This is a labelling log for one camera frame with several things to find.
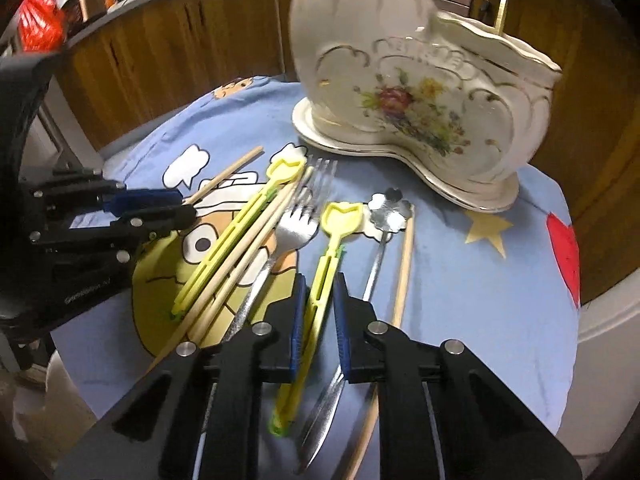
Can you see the wooden chopstick pair member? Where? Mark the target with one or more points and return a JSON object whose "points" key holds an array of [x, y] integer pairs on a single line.
{"points": [[241, 249]]}

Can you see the yellow tulip plastic stick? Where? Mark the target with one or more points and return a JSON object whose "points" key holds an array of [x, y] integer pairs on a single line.
{"points": [[282, 170]]}

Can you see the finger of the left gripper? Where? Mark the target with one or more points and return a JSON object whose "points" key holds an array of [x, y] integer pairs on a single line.
{"points": [[125, 201], [148, 224]]}

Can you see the silver table knife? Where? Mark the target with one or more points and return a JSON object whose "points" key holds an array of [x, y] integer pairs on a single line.
{"points": [[318, 424]]}

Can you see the copper pot with lid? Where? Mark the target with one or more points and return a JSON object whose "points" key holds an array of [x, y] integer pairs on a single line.
{"points": [[81, 12]]}

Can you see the silver clover handle spoon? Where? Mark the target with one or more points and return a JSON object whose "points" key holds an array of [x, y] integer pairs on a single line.
{"points": [[389, 213]]}

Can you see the wooden chopstick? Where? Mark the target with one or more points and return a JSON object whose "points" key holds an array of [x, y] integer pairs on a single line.
{"points": [[206, 322], [364, 434], [227, 172]]}

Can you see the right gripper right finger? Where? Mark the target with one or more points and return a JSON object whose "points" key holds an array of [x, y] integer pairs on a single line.
{"points": [[360, 362]]}

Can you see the silver fork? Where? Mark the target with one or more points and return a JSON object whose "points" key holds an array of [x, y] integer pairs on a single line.
{"points": [[296, 227]]}

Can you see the wooden chopstick under fork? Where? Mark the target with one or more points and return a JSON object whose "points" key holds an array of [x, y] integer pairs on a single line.
{"points": [[206, 322]]}

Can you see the white ceramic utensil holder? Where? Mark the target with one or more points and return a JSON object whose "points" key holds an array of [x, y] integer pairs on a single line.
{"points": [[463, 105]]}

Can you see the red plastic bag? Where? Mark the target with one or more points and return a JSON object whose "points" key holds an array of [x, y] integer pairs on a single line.
{"points": [[41, 25]]}

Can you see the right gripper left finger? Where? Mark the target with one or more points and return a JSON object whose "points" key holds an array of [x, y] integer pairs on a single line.
{"points": [[284, 348]]}

